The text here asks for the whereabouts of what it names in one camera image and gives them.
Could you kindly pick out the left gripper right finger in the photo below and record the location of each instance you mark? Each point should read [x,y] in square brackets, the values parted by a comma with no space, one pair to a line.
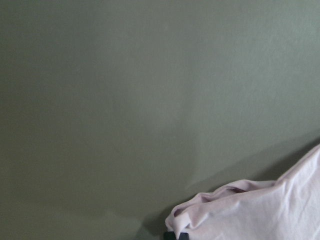
[184,236]

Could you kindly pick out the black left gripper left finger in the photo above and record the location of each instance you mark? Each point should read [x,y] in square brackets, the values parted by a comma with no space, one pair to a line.
[169,235]

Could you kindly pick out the pink Snoopy t-shirt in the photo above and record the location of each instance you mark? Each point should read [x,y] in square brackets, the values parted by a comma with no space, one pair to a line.
[287,208]

